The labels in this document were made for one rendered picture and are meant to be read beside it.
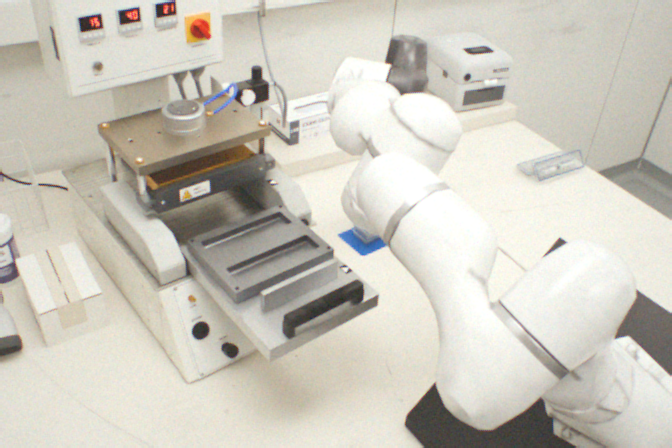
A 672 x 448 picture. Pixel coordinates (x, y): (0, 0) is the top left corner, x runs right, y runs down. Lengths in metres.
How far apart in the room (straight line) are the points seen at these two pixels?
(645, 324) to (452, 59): 1.20
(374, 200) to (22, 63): 1.16
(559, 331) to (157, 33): 0.94
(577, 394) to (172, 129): 0.82
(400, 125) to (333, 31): 1.17
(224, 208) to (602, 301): 0.84
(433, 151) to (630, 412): 0.44
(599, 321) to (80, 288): 0.96
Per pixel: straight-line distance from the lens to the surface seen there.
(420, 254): 0.78
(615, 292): 0.75
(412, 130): 0.90
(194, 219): 1.34
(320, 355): 1.30
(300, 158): 1.78
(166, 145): 1.23
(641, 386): 0.99
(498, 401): 0.75
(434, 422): 1.17
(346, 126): 0.98
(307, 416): 1.21
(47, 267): 1.43
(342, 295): 1.05
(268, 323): 1.05
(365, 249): 1.55
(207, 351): 1.26
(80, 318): 1.36
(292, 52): 2.01
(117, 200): 1.29
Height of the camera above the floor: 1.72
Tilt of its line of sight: 37 degrees down
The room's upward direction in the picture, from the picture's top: 4 degrees clockwise
